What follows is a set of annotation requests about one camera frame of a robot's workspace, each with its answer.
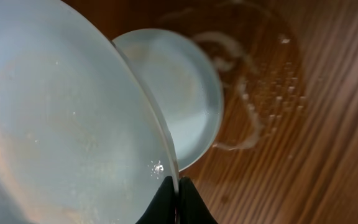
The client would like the light blue plate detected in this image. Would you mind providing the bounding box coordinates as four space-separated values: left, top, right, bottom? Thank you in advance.
0 1 176 223
112 29 224 170

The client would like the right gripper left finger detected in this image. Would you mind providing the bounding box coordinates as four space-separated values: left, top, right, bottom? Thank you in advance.
136 176 176 224

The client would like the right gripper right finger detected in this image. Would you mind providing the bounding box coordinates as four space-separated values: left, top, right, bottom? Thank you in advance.
178 177 218 224

